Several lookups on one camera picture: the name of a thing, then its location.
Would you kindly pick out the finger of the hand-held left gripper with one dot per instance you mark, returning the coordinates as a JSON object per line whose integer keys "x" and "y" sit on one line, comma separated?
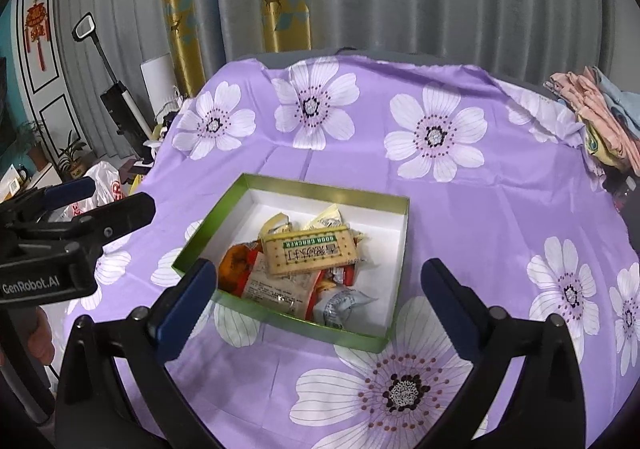
{"x": 65, "y": 191}
{"x": 120, "y": 214}

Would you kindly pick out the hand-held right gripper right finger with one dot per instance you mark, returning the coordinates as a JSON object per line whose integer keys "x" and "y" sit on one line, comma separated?
{"x": 445, "y": 309}

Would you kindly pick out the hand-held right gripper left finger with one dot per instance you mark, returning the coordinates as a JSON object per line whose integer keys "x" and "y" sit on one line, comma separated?
{"x": 185, "y": 314}

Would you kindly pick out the green cardboard box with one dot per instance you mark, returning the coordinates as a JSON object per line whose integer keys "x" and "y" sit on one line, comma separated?
{"x": 382, "y": 249}

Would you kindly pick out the clear red-edged snack packet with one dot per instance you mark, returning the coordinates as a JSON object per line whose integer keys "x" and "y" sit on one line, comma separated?
{"x": 275, "y": 291}

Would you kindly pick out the grey foil snack packet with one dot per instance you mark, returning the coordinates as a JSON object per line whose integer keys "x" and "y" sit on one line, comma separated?
{"x": 342, "y": 306}

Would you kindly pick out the yellow cracker snack packet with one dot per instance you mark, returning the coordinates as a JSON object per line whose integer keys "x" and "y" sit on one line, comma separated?
{"x": 310, "y": 251}

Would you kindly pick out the person's left hand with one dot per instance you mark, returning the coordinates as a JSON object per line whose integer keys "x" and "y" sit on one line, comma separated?
{"x": 44, "y": 336}

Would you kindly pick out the white plastic bag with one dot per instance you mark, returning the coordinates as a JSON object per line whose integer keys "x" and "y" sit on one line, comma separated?
{"x": 102, "y": 184}

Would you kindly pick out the potted plant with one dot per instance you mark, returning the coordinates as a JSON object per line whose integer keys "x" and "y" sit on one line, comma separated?
{"x": 35, "y": 144}
{"x": 72, "y": 154}

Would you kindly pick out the orange-brown snack packet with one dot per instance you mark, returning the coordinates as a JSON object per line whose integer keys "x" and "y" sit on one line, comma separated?
{"x": 235, "y": 269}

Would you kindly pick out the purple floral tablecloth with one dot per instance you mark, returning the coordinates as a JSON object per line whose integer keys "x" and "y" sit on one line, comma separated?
{"x": 450, "y": 209}

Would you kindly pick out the black upright vacuum cleaner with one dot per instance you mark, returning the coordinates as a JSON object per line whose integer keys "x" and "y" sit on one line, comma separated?
{"x": 120, "y": 104}

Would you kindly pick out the small red snack packet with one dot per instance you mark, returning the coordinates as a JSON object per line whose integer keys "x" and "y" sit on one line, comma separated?
{"x": 345, "y": 274}

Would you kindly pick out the white board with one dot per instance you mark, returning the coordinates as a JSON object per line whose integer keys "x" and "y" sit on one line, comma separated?
{"x": 160, "y": 84}

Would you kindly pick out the yellow patterned folded cloth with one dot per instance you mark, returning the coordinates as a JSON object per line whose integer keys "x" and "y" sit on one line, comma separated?
{"x": 597, "y": 149}

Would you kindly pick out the pile of folded cloths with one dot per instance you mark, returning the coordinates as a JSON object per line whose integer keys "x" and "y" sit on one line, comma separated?
{"x": 590, "y": 104}

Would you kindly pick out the light blue folded cloth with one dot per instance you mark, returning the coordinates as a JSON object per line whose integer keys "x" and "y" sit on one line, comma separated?
{"x": 620, "y": 99}

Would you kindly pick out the red knot wall decoration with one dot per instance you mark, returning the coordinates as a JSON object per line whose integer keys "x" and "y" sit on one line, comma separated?
{"x": 37, "y": 24}

